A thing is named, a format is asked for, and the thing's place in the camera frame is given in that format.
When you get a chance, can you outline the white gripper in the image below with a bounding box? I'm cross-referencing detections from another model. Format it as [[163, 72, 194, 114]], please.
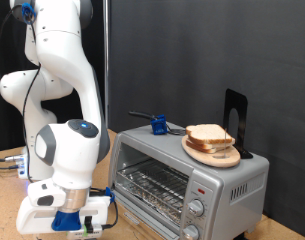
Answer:
[[15, 178, 111, 236]]

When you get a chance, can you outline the glass oven door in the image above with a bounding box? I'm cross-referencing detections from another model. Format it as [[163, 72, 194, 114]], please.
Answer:
[[91, 189, 181, 240]]

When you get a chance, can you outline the metal spatula with blue block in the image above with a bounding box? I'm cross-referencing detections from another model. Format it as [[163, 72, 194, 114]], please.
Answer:
[[127, 110, 187, 137]]

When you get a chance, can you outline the metal oven rack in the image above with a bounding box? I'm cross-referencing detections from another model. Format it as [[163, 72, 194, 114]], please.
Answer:
[[115, 159, 190, 224]]

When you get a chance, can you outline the silver toaster oven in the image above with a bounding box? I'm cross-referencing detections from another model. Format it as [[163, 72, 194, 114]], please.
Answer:
[[106, 121, 270, 240]]

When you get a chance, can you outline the silver oven knob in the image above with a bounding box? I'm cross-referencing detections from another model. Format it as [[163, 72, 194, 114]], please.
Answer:
[[186, 198, 206, 218], [181, 224, 201, 240]]

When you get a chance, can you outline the round wooden board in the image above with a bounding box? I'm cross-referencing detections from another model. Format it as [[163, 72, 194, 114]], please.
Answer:
[[181, 134, 242, 169]]

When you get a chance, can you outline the vertical metal pole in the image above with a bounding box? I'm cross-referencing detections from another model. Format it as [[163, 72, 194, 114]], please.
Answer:
[[103, 0, 110, 129]]

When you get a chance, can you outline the thin metal pin on board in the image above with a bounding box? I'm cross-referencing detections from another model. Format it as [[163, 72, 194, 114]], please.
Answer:
[[223, 128, 228, 158]]

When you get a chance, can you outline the black metal bookend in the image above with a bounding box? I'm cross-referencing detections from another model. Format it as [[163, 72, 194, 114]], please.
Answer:
[[222, 88, 254, 160]]

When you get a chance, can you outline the blue cable clip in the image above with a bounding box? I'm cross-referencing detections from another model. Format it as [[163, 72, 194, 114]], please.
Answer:
[[21, 2, 37, 24], [105, 186, 116, 204]]

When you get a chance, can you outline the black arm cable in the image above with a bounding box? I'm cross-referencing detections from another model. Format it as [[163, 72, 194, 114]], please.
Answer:
[[0, 3, 120, 231]]

